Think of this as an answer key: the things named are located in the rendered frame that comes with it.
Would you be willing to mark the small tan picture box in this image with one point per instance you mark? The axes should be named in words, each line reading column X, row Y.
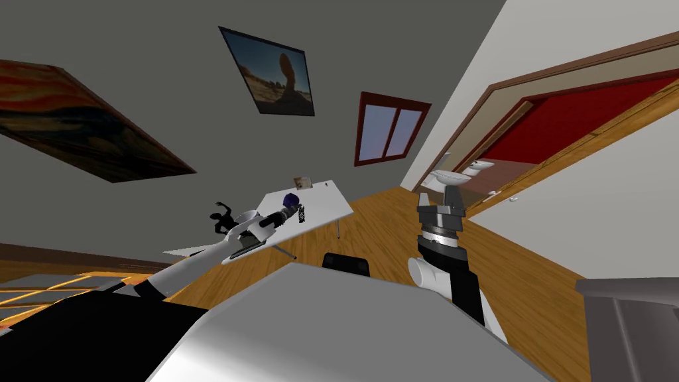
column 303, row 183

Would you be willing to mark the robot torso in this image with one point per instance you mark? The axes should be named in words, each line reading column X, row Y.
column 329, row 329

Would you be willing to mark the black mesh cup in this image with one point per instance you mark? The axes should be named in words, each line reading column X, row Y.
column 302, row 214

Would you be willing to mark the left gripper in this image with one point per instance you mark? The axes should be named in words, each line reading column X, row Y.
column 292, row 211

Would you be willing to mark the dark red framed window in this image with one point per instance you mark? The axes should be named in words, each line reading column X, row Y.
column 390, row 130

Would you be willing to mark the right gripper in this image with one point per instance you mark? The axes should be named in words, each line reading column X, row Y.
column 440, row 217

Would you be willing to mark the white table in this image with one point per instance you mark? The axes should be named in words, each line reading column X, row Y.
column 324, row 204

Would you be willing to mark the white sink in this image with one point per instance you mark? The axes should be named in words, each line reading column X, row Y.
column 450, row 178
column 480, row 166

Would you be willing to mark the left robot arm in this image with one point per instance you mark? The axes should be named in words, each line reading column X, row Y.
column 180, row 268

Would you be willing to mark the blue ball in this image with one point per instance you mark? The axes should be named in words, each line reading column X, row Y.
column 290, row 200

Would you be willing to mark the grey armchair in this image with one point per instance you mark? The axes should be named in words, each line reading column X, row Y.
column 636, row 329

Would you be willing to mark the black figurine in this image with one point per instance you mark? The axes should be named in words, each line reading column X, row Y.
column 223, row 218

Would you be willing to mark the desert rock picture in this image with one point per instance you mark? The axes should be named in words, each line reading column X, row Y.
column 273, row 74

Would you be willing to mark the dark grey laptop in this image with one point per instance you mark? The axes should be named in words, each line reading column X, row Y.
column 248, row 247

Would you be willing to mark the red and dark painting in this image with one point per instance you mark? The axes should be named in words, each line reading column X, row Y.
column 79, row 124

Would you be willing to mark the wooden door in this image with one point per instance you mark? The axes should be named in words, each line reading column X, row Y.
column 610, row 132

